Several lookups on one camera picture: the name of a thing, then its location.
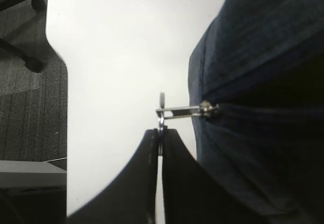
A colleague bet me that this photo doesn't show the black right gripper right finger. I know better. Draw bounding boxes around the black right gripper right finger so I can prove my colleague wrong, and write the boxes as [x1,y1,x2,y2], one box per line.
[162,129,268,224]

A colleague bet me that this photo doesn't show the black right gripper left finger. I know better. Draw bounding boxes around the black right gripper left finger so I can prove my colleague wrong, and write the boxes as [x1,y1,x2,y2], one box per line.
[66,129,158,224]

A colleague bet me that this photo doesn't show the dark navy lunch bag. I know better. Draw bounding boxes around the dark navy lunch bag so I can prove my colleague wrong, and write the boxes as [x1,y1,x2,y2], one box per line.
[172,0,323,223]

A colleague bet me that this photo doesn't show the black chair base legs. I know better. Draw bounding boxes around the black chair base legs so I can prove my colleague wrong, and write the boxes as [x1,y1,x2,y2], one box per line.
[1,0,47,73]

